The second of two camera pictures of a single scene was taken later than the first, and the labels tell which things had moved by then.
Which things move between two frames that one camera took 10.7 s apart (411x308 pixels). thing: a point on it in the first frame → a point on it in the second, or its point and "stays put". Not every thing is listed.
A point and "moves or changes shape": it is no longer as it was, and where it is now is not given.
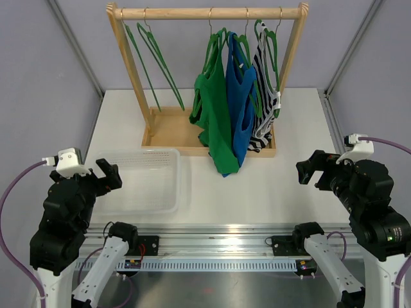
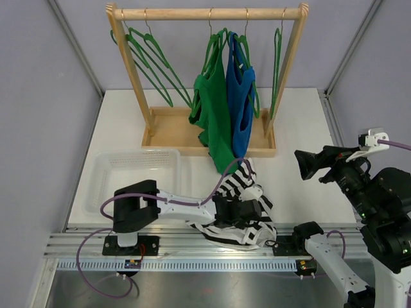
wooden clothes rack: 169,131 stays put
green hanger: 133,38 → 113,36
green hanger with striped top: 257,92 moves or changes shape
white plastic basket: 150,182 stays put
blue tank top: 243,83 stays put
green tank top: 210,109 stays put
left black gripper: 105,183 → 240,224
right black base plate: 283,246 stays put
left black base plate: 151,244 stays put
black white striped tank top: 266,95 → 261,233
